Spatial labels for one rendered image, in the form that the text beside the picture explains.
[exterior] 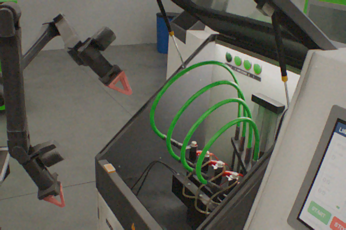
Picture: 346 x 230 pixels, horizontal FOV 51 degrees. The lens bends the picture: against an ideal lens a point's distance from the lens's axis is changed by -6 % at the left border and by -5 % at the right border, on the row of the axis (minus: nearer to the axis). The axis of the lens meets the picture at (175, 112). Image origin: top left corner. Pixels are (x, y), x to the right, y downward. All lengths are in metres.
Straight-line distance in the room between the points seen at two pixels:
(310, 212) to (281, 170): 0.15
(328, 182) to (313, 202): 0.07
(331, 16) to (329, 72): 3.09
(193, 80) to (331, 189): 0.90
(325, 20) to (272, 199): 3.19
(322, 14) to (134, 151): 2.96
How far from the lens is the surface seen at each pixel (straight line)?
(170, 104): 1.66
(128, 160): 1.68
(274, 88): 1.43
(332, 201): 0.99
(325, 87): 1.02
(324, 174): 1.00
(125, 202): 1.40
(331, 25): 4.09
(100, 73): 1.19
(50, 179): 1.21
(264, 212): 1.14
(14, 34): 1.03
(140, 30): 8.37
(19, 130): 1.12
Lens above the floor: 1.74
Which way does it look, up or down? 22 degrees down
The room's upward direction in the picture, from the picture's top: 4 degrees clockwise
